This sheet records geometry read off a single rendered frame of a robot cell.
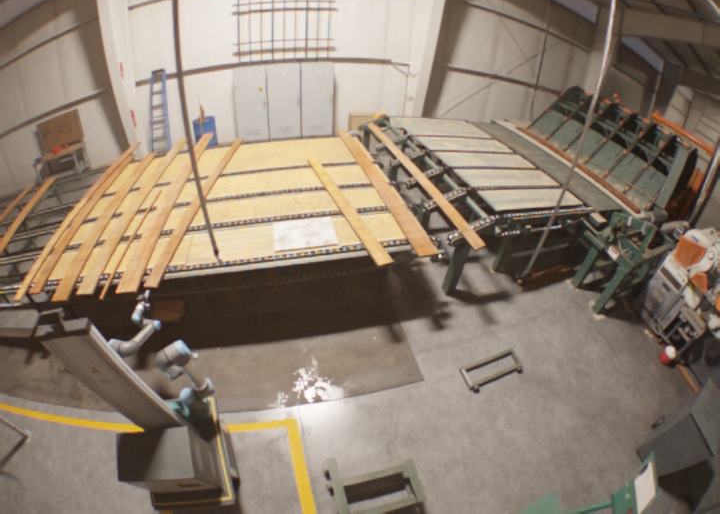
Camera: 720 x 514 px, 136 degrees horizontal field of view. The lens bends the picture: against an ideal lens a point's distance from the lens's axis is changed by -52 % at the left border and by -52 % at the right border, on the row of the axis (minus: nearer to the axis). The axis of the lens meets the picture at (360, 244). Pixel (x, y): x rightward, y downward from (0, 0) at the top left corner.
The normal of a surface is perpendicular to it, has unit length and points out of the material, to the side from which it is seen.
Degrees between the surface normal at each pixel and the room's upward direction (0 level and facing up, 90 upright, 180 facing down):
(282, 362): 0
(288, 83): 90
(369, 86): 87
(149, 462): 0
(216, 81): 87
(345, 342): 0
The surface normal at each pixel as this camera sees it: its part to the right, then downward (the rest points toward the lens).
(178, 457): 0.06, -0.78
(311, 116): 0.25, 0.62
